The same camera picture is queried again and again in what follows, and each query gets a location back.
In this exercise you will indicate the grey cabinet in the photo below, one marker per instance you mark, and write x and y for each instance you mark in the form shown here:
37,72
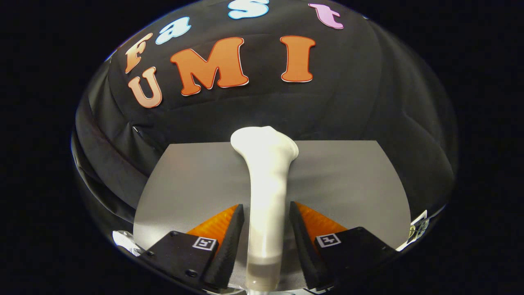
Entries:
348,184

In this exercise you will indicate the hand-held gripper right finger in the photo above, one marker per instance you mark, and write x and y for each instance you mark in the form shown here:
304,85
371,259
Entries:
305,246

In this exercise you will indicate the white side desk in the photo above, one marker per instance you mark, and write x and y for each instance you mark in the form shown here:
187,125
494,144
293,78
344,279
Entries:
419,229

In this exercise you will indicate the white garment steamer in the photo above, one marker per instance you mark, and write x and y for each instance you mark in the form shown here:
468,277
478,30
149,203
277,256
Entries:
266,184

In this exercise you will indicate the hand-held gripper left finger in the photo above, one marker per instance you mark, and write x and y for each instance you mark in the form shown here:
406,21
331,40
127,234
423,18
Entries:
229,246

